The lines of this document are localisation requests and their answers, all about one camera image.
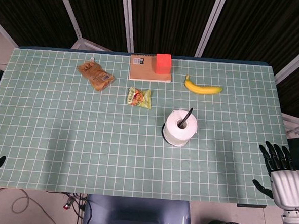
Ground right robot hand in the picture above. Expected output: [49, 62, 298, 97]
[250, 140, 299, 211]

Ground white toilet paper roll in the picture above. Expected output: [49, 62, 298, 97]
[162, 108, 199, 149]

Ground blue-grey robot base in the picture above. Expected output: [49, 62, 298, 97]
[81, 193, 193, 224]

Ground green checked tablecloth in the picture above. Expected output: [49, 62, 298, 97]
[0, 46, 299, 207]

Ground power strip with red light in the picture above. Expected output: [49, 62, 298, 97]
[62, 195, 75, 211]

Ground brown snack packet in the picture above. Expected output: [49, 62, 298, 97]
[75, 60, 117, 93]

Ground yellow banana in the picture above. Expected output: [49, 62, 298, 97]
[183, 74, 224, 96]

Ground green snack packet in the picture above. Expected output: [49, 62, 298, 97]
[125, 86, 153, 109]

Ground brown kraft spiral notebook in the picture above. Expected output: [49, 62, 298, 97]
[128, 53, 174, 83]

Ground red cube block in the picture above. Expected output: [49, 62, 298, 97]
[155, 53, 173, 75]

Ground white metal frame foot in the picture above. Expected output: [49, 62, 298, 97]
[281, 113, 299, 138]

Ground grey floor cable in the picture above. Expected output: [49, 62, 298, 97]
[10, 189, 62, 224]

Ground white partition frame post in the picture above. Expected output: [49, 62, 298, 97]
[194, 0, 228, 59]
[51, 0, 117, 52]
[274, 35, 299, 86]
[0, 16, 20, 48]
[117, 0, 138, 53]

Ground black floor cables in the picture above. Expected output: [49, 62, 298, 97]
[70, 193, 95, 224]

